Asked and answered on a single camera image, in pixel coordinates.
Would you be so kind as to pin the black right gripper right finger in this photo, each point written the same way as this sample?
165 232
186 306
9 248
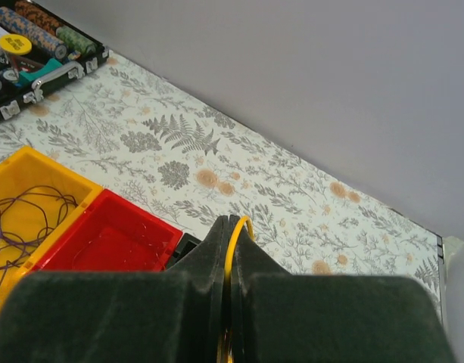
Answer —
281 317

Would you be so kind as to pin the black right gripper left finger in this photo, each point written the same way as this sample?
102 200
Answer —
169 316

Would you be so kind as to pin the black plastic bin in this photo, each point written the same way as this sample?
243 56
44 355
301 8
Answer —
185 245

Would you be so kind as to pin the red plastic bin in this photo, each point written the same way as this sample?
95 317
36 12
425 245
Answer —
112 234

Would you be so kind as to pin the yellow plastic bin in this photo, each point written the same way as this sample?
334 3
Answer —
39 200

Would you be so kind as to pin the floral table mat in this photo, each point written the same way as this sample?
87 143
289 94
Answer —
169 153

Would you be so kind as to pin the black poker chip case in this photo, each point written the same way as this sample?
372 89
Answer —
60 54

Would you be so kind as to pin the yellow round chip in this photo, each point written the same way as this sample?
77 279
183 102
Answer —
15 44

